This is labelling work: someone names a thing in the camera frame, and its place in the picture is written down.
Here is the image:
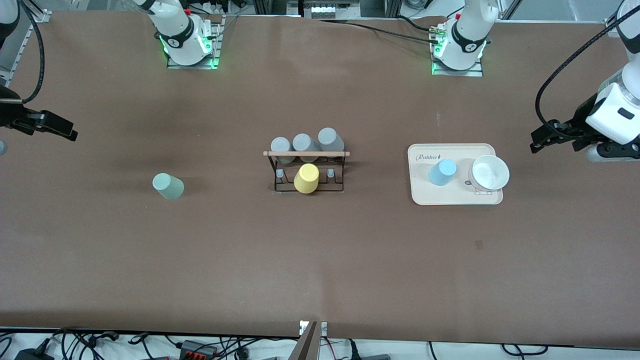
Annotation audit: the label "light blue cup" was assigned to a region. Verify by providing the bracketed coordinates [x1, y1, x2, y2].
[428, 159, 457, 187]

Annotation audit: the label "mint green cup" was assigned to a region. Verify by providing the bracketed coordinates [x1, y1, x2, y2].
[152, 172, 185, 201]

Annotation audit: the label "white bowl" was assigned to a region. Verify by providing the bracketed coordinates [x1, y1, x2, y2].
[468, 154, 511, 192]

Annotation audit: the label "beige rabbit tray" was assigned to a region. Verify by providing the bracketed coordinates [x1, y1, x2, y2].
[407, 143, 504, 206]

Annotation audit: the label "black power adapter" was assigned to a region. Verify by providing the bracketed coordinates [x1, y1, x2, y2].
[14, 347, 55, 360]

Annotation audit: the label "grey cup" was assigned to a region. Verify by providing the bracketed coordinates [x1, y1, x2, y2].
[292, 133, 321, 163]
[270, 136, 293, 165]
[317, 127, 346, 154]

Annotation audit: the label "yellow cup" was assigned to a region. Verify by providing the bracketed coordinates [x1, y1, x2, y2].
[293, 163, 320, 194]

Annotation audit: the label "grey connector block orange levers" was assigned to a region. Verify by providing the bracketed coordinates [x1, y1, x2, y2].
[179, 339, 219, 359]

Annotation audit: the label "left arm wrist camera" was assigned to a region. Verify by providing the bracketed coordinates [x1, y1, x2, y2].
[586, 142, 640, 164]

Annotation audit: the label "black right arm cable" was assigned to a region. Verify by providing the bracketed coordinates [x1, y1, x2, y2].
[17, 0, 47, 104]

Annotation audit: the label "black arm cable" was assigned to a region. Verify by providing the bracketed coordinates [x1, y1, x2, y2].
[17, 0, 47, 104]
[535, 5, 640, 137]

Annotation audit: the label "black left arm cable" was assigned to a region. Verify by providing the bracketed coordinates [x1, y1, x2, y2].
[535, 5, 640, 137]

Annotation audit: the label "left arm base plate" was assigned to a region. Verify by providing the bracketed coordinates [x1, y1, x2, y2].
[431, 25, 485, 77]

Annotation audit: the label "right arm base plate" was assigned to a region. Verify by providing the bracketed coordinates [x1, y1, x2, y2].
[166, 15, 221, 70]

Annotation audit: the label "short black base cable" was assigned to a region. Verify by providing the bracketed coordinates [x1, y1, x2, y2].
[397, 15, 435, 33]

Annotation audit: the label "long black base cable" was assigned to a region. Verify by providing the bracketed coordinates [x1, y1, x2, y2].
[319, 19, 436, 44]

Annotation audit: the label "looped black cable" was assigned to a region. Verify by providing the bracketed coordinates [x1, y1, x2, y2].
[501, 343, 549, 357]

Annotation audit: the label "tangled black cable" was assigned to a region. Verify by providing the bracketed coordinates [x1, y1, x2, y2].
[50, 327, 121, 353]

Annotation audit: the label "black wire cup rack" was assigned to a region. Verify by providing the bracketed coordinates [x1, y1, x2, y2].
[263, 150, 351, 195]

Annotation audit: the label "white mount bracket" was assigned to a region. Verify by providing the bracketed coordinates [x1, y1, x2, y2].
[299, 320, 328, 337]

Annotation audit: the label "grey camera mount wedge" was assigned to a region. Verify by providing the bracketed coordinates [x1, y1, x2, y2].
[288, 321, 319, 360]

